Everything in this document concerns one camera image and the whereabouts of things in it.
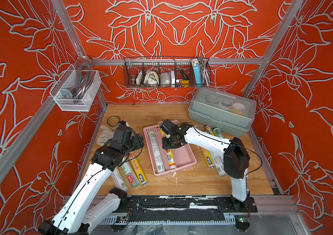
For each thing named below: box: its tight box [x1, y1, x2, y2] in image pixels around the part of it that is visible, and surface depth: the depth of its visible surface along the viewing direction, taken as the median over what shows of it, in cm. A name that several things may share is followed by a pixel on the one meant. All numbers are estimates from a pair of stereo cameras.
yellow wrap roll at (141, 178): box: [128, 151, 148, 186], surface depth 83 cm
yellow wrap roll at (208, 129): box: [204, 124, 215, 137], surface depth 102 cm
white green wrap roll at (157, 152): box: [148, 130, 166, 174], surface depth 89 cm
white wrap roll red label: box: [120, 162, 141, 188], surface depth 81 cm
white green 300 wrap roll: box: [111, 166, 129, 192], surface depth 79 cm
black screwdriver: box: [172, 57, 189, 81], surface depth 97 cm
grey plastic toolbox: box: [188, 87, 257, 138], surface depth 96 cm
